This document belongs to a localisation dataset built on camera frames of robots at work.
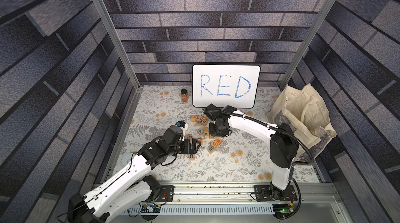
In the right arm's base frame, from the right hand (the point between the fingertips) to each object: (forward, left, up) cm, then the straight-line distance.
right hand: (213, 132), depth 86 cm
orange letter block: (+12, +13, -5) cm, 19 cm away
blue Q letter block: (+10, +9, -5) cm, 14 cm away
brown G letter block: (+10, +6, -6) cm, 13 cm away
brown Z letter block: (+13, +10, -4) cm, 17 cm away
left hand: (-10, +10, +8) cm, 16 cm away
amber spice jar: (+29, +20, 0) cm, 35 cm away
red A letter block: (-2, +7, -6) cm, 10 cm away
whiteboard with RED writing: (+27, -15, +11) cm, 33 cm away
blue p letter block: (+4, +8, -5) cm, 10 cm away
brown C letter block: (0, +14, -6) cm, 15 cm away
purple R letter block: (-12, +12, -5) cm, 18 cm away
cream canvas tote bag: (+13, -50, +6) cm, 52 cm away
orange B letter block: (-2, -3, -6) cm, 7 cm away
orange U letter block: (-5, -1, -5) cm, 7 cm away
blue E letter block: (-8, +1, -5) cm, 10 cm away
